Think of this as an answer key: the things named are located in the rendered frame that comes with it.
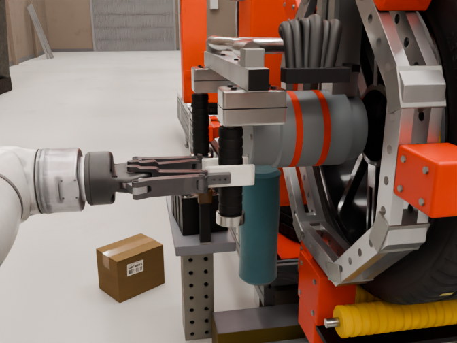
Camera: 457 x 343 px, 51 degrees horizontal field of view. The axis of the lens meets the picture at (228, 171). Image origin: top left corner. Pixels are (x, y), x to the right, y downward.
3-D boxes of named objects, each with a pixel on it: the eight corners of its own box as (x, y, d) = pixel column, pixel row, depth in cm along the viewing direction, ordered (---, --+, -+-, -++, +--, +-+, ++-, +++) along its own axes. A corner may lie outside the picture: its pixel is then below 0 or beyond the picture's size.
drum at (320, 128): (367, 173, 86) (375, 94, 82) (251, 180, 82) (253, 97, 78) (336, 152, 99) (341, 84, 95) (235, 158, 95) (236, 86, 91)
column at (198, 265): (214, 337, 165) (213, 225, 153) (185, 340, 164) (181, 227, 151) (209, 320, 175) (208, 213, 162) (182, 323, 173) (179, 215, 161)
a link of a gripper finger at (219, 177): (194, 173, 67) (196, 180, 64) (230, 171, 68) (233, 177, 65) (194, 183, 67) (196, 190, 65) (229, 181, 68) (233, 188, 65)
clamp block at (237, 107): (286, 124, 67) (288, 86, 66) (223, 127, 66) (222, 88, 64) (276, 118, 72) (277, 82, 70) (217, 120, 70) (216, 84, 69)
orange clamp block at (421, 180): (442, 190, 66) (487, 215, 58) (390, 194, 65) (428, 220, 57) (449, 141, 64) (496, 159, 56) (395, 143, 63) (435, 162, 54)
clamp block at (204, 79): (237, 92, 99) (237, 66, 98) (194, 93, 98) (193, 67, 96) (232, 88, 104) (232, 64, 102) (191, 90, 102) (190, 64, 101)
